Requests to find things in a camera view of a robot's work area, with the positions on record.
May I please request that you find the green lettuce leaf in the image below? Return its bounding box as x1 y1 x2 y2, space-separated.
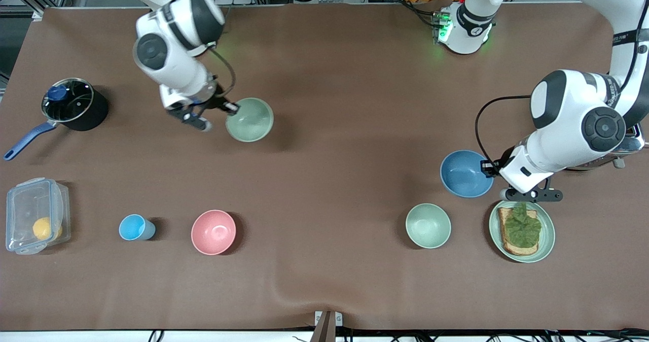
505 201 542 248

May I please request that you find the light green bowl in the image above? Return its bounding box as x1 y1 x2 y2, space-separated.
225 97 274 143
405 203 452 249

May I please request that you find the beige and chrome toaster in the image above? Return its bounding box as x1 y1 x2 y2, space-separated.
568 124 646 171

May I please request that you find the light green plate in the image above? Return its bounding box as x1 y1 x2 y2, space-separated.
489 197 556 263

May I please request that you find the blue plastic cup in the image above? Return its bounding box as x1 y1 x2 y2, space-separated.
119 214 156 242

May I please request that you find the black pot with blue handle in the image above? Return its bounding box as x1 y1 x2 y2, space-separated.
4 78 109 161

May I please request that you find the metal table bracket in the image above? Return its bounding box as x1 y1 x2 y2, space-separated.
314 311 343 342

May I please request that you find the glass lid with blue knob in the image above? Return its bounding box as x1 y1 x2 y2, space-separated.
42 78 95 123

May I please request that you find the clear plastic lidded container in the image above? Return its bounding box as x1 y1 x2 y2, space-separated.
5 178 71 255

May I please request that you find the pink bowl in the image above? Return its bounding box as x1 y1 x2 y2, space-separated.
191 210 237 256

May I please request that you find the toast slice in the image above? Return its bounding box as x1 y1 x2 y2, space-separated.
497 207 539 256

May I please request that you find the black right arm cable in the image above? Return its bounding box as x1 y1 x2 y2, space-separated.
208 47 236 100

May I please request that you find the brown table cloth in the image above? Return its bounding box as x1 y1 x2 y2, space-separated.
0 3 649 331

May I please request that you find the yellow lemon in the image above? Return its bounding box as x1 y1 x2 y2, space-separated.
32 217 63 241

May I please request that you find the blue bowl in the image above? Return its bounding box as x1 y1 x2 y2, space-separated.
440 150 495 198

